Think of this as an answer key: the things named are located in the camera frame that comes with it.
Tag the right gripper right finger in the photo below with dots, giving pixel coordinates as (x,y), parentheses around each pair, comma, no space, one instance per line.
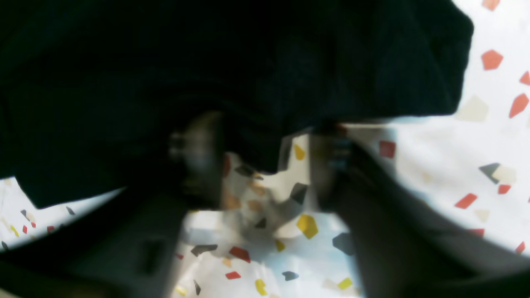
(403,248)

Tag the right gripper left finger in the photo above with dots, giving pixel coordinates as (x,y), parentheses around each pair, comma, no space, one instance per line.
(126,247)

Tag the black t-shirt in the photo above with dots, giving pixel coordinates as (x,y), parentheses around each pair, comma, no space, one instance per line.
(92,89)

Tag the terrazzo patterned tablecloth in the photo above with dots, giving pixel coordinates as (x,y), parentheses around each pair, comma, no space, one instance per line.
(269,238)

